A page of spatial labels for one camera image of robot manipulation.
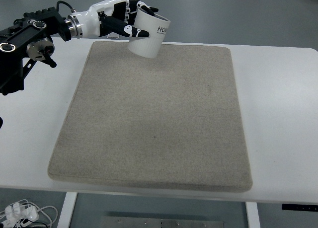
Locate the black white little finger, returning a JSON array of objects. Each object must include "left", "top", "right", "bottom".
[{"left": 125, "top": 17, "right": 135, "bottom": 26}]

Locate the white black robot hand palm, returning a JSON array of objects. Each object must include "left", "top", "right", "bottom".
[{"left": 79, "top": 0, "right": 129, "bottom": 37}]

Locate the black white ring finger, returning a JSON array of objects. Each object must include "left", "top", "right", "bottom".
[{"left": 126, "top": 8, "right": 137, "bottom": 18}]

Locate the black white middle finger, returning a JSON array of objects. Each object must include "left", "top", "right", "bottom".
[{"left": 128, "top": 0, "right": 139, "bottom": 9}]

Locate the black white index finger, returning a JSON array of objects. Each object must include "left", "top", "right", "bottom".
[{"left": 137, "top": 0, "right": 159, "bottom": 16}]

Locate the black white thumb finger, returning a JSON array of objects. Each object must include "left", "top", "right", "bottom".
[{"left": 99, "top": 16, "right": 150, "bottom": 38}]

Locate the white ribbed cup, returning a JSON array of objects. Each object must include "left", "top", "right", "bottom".
[{"left": 128, "top": 9, "right": 171, "bottom": 59}]

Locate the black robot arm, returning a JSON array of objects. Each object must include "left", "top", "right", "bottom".
[{"left": 0, "top": 0, "right": 158, "bottom": 95}]

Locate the beige felt mat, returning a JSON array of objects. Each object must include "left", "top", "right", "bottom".
[{"left": 48, "top": 41, "right": 253, "bottom": 192}]

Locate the grey metal floor plate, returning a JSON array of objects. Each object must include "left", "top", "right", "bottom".
[{"left": 99, "top": 216, "right": 224, "bottom": 228}]

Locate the white left table leg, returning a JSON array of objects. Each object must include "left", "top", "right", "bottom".
[{"left": 57, "top": 192, "right": 78, "bottom": 228}]

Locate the white table leg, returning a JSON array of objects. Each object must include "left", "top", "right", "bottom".
[
  {"left": 57, "top": 192, "right": 78, "bottom": 228},
  {"left": 245, "top": 202, "right": 261, "bottom": 228}
]

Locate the white power strip with plugs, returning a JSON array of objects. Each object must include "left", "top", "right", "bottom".
[{"left": 0, "top": 199, "right": 59, "bottom": 228}]

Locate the white right table leg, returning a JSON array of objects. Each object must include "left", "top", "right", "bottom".
[{"left": 245, "top": 202, "right": 261, "bottom": 228}]

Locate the black table control panel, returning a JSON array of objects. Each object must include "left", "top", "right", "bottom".
[{"left": 281, "top": 204, "right": 318, "bottom": 212}]

